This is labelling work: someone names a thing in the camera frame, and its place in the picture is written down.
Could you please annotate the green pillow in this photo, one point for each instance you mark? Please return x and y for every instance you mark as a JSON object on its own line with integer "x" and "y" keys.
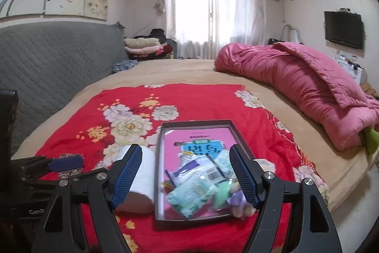
{"x": 370, "y": 140}

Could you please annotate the small black bag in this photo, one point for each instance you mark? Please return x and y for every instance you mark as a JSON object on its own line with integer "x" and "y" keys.
{"x": 274, "y": 41}

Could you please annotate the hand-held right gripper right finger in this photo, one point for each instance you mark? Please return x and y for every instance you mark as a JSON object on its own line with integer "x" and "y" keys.
{"x": 242, "y": 179}

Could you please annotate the dark shallow tray box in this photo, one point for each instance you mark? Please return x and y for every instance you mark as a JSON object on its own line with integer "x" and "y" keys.
{"x": 207, "y": 134}

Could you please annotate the beige bed sheet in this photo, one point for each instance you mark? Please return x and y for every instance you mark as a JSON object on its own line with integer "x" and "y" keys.
{"x": 183, "y": 72}

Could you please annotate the folded clothes pile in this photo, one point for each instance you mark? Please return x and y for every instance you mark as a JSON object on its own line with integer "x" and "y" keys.
{"x": 142, "y": 45}

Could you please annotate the dark clothes heap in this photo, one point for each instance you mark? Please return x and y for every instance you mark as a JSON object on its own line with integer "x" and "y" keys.
{"x": 158, "y": 33}

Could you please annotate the grey quilted headboard cover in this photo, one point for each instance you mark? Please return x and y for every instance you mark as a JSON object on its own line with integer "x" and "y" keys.
{"x": 59, "y": 63}

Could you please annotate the white curved metal frame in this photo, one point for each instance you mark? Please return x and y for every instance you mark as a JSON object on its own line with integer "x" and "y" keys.
{"x": 291, "y": 30}

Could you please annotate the black wall television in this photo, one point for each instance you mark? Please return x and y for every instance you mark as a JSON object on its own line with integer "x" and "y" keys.
{"x": 343, "y": 29}

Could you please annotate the white cluttered cabinet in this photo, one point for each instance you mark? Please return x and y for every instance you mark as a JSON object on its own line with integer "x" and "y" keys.
{"x": 349, "y": 69}

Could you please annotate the purple and white wipe packet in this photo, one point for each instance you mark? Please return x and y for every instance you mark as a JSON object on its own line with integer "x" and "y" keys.
{"x": 183, "y": 171}

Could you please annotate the blue-grey patterned cloth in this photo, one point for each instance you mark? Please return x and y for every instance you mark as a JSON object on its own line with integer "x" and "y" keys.
{"x": 124, "y": 67}

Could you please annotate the green round puff sponge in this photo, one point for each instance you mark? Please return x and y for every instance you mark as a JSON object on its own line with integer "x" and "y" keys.
{"x": 222, "y": 195}

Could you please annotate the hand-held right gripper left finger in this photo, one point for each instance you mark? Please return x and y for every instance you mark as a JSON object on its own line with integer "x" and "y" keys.
{"x": 127, "y": 179}

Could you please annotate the mint patterned tissue pack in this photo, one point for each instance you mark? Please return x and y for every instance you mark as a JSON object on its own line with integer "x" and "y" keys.
{"x": 192, "y": 196}

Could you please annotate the white green-print tissue pack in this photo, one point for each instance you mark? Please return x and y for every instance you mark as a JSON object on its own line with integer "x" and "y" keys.
{"x": 211, "y": 168}

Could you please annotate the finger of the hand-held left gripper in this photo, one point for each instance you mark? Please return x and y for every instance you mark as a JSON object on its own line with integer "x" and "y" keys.
{"x": 66, "y": 163}
{"x": 44, "y": 180}

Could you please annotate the pink quilt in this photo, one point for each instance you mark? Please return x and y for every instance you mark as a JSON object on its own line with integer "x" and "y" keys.
{"x": 296, "y": 78}

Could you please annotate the white sheer curtain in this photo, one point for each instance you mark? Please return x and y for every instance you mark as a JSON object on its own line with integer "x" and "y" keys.
{"x": 213, "y": 4}

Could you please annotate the red floral blanket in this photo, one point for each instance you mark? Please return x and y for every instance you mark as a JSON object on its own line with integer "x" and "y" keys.
{"x": 207, "y": 104}

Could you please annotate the white toilet paper roll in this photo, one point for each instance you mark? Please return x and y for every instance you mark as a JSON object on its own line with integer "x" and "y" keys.
{"x": 146, "y": 179}

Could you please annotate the beige plush bear pair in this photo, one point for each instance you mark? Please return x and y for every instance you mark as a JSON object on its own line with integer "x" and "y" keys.
{"x": 241, "y": 205}

